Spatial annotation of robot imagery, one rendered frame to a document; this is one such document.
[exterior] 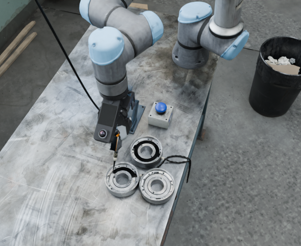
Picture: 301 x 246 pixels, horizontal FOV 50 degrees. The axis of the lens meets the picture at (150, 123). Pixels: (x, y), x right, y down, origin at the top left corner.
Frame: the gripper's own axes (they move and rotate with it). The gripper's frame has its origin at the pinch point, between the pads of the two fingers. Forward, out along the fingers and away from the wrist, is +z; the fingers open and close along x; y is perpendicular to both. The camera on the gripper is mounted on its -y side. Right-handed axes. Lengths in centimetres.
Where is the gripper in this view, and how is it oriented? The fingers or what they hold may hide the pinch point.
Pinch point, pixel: (117, 137)
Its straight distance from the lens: 95.7
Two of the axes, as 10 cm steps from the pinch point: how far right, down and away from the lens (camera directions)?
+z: 0.2, 5.9, 8.1
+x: -9.5, -2.5, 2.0
